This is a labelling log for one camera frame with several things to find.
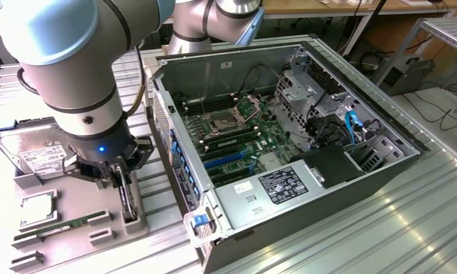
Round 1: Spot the grey power supply unit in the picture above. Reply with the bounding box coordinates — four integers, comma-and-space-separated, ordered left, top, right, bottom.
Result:
215, 159, 327, 231

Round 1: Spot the installed black RAM stick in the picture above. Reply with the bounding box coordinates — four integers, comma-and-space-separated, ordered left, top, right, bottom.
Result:
200, 127, 261, 150

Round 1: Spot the metal frame side table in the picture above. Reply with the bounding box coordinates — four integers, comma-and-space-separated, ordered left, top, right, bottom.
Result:
376, 18, 457, 87

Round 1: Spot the black looped wire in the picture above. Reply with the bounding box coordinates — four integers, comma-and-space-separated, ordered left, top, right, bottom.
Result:
241, 64, 284, 92

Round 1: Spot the wooden desk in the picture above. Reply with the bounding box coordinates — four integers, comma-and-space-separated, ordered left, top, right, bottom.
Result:
259, 0, 457, 17

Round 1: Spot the grey parts rack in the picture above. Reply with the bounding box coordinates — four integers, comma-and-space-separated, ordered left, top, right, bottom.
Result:
7, 119, 151, 272

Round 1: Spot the green motherboard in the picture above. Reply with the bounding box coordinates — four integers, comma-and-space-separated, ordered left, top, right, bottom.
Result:
179, 93, 304, 188

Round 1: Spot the metal socket cover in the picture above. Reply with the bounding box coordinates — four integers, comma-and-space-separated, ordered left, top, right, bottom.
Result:
231, 95, 264, 124

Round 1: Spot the silver hard disk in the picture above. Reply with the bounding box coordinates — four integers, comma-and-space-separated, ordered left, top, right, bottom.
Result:
0, 122, 79, 181

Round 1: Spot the CPU socket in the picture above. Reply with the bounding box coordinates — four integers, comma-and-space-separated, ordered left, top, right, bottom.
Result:
208, 113, 247, 136

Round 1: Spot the green RAM stick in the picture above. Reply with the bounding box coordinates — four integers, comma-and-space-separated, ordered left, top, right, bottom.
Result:
13, 210, 108, 241

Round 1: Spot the dark grey floor box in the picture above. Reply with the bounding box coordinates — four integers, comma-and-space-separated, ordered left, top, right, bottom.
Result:
380, 56, 436, 97

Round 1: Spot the blue expansion slot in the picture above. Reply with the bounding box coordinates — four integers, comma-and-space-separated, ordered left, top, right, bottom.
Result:
203, 152, 248, 170

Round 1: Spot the silver CPU chip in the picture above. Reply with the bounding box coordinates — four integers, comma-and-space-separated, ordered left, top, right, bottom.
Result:
20, 195, 59, 227

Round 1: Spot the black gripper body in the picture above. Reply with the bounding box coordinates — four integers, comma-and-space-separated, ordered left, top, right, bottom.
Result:
64, 121, 139, 170

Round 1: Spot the metal disk bay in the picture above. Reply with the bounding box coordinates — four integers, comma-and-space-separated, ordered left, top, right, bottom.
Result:
273, 69, 317, 138

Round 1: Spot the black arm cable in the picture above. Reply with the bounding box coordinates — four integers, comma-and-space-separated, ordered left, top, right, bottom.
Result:
16, 45, 147, 116

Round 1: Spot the black open PC case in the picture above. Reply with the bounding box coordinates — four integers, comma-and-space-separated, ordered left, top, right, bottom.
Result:
145, 39, 432, 274

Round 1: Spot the thin metal locking lever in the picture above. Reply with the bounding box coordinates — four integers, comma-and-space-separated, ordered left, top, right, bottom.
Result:
199, 97, 211, 118

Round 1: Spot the blue SATA wire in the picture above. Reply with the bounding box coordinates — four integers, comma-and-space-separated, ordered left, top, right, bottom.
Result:
344, 110, 368, 144

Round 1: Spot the black plastic fan shroud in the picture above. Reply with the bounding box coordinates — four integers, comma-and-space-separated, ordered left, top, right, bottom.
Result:
300, 146, 369, 190

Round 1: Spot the black floor cable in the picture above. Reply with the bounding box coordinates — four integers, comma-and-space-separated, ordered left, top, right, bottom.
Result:
401, 81, 457, 132

